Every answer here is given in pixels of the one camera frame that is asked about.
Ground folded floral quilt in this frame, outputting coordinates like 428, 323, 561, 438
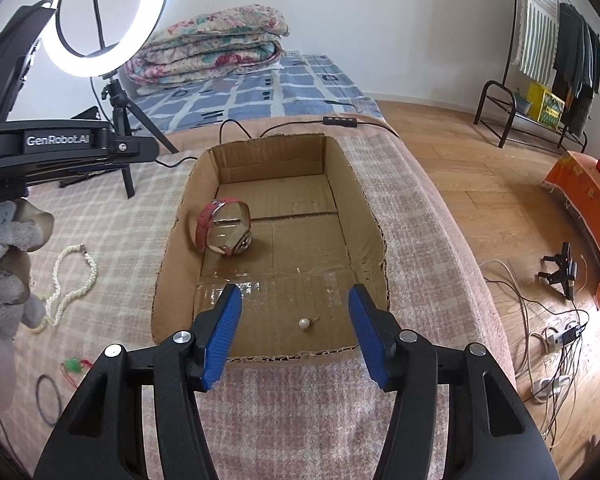
125, 4, 291, 86

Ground black metal clothes rack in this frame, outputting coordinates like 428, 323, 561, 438
472, 0, 600, 154

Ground person's left hand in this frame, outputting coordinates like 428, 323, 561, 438
0, 199, 55, 416

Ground tangle of floor cables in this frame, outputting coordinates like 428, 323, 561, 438
480, 257, 600, 451

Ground green pendant with red string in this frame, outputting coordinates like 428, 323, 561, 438
60, 356, 93, 376

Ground brown cardboard box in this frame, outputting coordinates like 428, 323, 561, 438
150, 132, 392, 363

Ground black tripod stand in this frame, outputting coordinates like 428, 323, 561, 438
99, 72, 179, 199

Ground white power strip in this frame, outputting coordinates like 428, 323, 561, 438
545, 322, 588, 348

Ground small black floor tripod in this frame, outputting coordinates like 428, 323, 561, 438
537, 241, 578, 302

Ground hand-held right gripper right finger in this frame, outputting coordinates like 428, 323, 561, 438
347, 284, 558, 480

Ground black cable with inline controller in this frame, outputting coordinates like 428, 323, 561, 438
60, 114, 399, 189

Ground pink strap wristwatch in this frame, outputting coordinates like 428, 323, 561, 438
195, 199, 253, 257

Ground striped hanging cloth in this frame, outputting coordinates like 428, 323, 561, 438
512, 0, 563, 82

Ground orange patterned box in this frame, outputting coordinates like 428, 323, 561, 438
542, 150, 600, 271

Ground dark hanging clothes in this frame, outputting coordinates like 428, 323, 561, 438
552, 2, 600, 136

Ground white pearl necklace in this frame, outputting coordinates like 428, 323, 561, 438
30, 243, 98, 333

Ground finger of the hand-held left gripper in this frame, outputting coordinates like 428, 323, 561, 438
109, 132, 160, 165

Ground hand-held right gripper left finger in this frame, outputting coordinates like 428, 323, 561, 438
32, 284, 243, 480

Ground white ring light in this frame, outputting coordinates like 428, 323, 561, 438
42, 0, 170, 78

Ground dark cord bracelet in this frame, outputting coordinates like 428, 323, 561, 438
35, 374, 63, 423

